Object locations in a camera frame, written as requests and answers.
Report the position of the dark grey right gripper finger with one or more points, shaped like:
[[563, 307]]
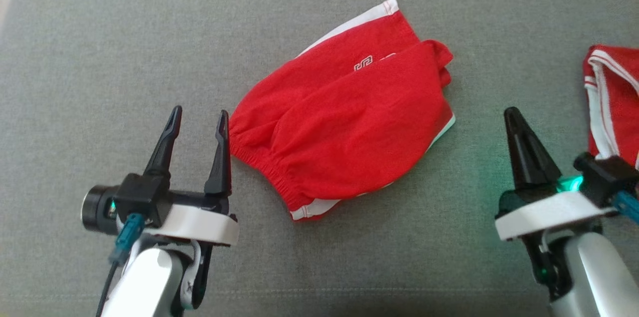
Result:
[[541, 167], [521, 172]]

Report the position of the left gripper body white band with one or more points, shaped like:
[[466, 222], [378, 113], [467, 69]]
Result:
[[199, 222]]

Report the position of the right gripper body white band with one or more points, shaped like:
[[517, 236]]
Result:
[[549, 212]]

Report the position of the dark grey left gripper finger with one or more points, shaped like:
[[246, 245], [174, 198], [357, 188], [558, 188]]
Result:
[[221, 167], [164, 152]]

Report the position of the red Bulls basketball jersey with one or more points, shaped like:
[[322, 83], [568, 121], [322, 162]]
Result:
[[621, 107]]

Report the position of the red shorts with white trim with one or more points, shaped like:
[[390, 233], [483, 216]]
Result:
[[349, 127]]

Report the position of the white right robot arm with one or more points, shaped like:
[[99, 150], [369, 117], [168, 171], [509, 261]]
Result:
[[599, 272]]

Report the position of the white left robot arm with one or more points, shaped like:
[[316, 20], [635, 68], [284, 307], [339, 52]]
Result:
[[150, 282]]

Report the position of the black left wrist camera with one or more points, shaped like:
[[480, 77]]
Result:
[[97, 209]]

